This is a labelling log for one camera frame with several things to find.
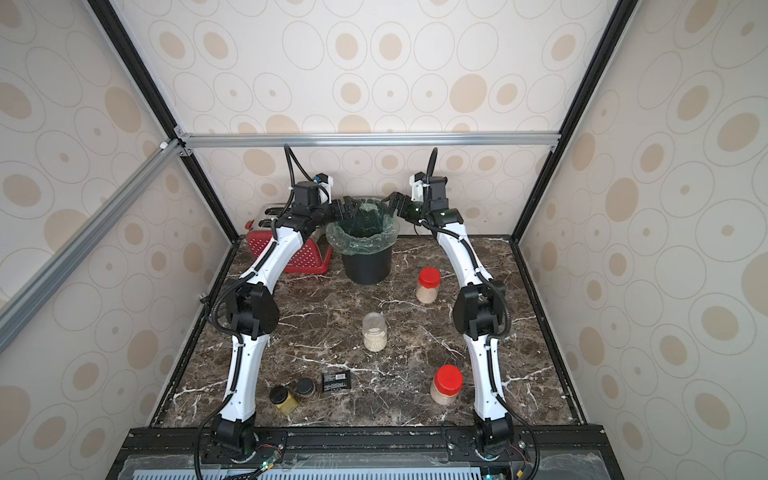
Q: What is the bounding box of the small black box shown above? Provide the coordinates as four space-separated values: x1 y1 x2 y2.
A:
321 370 352 393

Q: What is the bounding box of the black trash bin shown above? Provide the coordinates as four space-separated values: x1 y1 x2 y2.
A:
341 245 393 285

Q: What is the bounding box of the left black frame post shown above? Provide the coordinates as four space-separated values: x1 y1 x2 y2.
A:
87 0 239 243

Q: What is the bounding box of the red toaster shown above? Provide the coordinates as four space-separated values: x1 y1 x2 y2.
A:
244 208 332 275

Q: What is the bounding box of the horizontal aluminium rail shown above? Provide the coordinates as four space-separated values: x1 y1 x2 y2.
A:
180 131 560 148

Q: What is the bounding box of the clear oatmeal jar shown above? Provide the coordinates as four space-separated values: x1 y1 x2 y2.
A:
362 312 387 352

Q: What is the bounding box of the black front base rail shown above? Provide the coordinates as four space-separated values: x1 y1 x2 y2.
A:
107 423 623 479

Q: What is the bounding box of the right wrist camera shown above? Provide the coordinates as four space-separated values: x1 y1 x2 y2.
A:
409 172 448 209

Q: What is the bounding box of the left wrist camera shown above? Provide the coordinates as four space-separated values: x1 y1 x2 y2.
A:
292 173 334 209

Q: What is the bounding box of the red-lid oatmeal jar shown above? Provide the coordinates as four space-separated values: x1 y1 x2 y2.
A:
416 267 441 304
430 365 463 406

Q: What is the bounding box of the far red-lid oatmeal jar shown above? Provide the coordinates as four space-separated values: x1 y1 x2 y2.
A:
416 267 441 304

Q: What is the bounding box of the left diagonal aluminium rail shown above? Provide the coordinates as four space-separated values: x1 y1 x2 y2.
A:
1 139 182 349

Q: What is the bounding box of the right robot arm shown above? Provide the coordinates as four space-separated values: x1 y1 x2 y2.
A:
384 193 514 459

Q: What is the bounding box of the black frame post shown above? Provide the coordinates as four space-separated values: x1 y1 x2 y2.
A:
510 0 639 245
87 0 239 243

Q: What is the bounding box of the right black frame post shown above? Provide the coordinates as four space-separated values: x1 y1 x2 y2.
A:
510 0 639 245

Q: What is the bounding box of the yellow spice jar black lid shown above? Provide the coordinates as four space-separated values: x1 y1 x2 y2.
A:
269 385 299 416

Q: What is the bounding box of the near red-lid oatmeal jar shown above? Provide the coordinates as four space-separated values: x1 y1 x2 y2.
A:
430 365 463 406

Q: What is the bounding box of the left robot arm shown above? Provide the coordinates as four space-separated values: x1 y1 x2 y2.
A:
202 197 359 463

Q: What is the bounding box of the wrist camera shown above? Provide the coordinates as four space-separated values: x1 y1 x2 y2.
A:
292 173 334 209
409 172 448 209

